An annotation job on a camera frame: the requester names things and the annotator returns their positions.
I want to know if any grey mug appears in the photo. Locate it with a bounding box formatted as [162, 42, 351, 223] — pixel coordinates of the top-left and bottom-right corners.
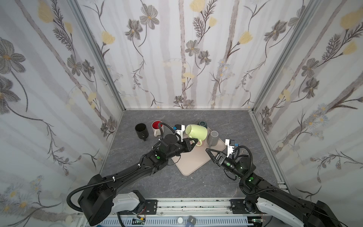
[207, 131, 219, 148]

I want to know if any light green mug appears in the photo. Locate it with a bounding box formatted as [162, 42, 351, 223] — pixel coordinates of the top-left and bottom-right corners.
[185, 124, 208, 146]

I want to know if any white mug red inside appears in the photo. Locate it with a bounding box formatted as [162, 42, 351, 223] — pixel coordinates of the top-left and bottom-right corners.
[151, 120, 164, 137]

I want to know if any black mug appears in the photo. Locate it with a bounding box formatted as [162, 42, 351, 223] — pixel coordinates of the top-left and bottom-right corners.
[135, 123, 149, 141]

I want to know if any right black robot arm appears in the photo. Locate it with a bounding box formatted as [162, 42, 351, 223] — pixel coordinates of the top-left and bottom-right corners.
[206, 146, 346, 227]

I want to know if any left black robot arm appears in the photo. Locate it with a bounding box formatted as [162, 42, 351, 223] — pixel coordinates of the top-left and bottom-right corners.
[66, 125, 201, 226]

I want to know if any dark green mug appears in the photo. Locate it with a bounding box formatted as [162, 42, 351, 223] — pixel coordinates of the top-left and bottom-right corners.
[198, 121, 208, 128]

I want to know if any beige plastic tray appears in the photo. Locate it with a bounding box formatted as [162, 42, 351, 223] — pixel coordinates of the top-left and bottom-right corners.
[172, 139, 210, 176]

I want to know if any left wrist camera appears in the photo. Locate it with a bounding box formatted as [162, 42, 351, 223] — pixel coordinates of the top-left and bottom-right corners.
[173, 124, 185, 142]

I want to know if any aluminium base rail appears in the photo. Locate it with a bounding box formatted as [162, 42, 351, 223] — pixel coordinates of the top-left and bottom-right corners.
[76, 198, 310, 227]

